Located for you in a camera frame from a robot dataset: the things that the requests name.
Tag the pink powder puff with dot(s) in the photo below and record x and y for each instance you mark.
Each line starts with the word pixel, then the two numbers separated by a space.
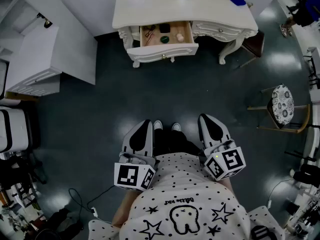
pixel 180 37

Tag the person's left white shoe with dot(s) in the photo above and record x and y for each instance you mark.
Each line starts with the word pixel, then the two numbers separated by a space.
pixel 158 124

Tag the white cabinet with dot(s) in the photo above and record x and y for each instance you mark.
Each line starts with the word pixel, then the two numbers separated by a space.
pixel 35 59

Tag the small black box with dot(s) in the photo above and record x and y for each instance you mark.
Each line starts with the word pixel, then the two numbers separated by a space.
pixel 164 28

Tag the black bag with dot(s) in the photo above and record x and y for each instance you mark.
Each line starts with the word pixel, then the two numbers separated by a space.
pixel 57 224

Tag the person's right white shoe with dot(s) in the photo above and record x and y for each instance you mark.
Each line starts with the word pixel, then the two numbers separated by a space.
pixel 176 127

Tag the green round tin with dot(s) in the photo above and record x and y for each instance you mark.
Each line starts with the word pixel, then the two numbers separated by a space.
pixel 164 39

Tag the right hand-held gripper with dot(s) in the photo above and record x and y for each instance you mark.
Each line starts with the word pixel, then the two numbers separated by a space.
pixel 232 160

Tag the dark brown stool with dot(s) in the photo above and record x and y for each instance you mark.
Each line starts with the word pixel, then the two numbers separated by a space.
pixel 256 45

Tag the black trousers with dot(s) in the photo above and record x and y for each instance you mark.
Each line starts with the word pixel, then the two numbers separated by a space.
pixel 175 144

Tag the white ornate dressing table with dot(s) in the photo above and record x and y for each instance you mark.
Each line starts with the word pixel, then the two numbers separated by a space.
pixel 180 9

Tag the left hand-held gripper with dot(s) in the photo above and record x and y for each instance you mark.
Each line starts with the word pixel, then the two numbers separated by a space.
pixel 126 175

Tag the white case with black band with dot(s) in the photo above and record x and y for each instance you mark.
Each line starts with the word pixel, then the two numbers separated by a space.
pixel 17 131

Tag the large white drawer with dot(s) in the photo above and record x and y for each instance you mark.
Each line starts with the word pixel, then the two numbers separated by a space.
pixel 162 51

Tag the floral round seat cushion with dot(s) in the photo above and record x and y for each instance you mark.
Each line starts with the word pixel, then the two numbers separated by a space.
pixel 283 106

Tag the person's right forearm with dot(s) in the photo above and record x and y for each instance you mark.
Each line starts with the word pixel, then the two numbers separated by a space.
pixel 228 185

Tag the person's white shoe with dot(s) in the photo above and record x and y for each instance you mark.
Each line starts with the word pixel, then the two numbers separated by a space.
pixel 158 124
pixel 176 127

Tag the white power strip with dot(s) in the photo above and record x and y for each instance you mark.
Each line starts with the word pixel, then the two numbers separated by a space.
pixel 94 210

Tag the white polka-dot shirt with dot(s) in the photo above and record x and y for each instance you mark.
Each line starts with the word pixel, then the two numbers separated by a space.
pixel 187 184

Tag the person's left forearm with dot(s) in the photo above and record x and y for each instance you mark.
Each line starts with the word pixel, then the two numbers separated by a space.
pixel 122 209

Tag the small scissors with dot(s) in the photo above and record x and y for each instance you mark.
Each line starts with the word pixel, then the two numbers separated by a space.
pixel 149 28

